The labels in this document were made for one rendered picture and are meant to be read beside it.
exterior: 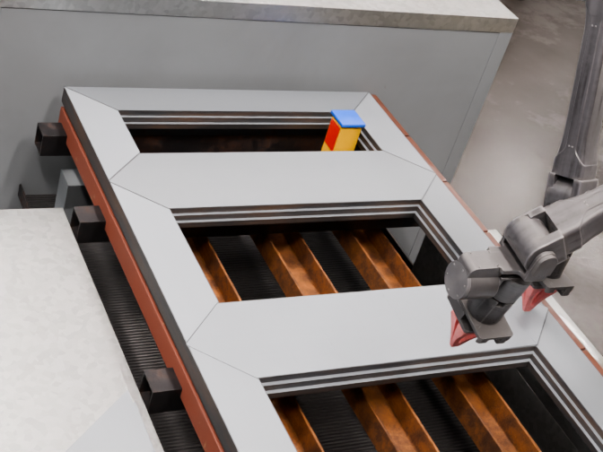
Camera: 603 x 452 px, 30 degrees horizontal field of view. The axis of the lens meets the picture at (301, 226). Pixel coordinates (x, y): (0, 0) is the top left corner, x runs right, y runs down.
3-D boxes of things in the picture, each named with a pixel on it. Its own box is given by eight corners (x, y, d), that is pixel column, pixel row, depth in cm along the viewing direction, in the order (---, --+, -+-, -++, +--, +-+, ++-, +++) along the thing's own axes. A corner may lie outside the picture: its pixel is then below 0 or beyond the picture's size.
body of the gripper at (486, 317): (474, 345, 169) (498, 317, 164) (448, 291, 174) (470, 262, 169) (508, 342, 172) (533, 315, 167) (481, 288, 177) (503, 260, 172)
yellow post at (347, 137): (318, 199, 256) (341, 128, 245) (309, 186, 259) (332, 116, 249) (336, 198, 258) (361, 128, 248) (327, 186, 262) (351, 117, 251)
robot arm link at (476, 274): (563, 256, 158) (534, 214, 164) (497, 258, 153) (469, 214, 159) (525, 314, 166) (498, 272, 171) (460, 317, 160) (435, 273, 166)
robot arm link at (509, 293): (544, 280, 164) (528, 248, 167) (506, 282, 160) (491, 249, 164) (520, 307, 168) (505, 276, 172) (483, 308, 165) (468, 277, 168)
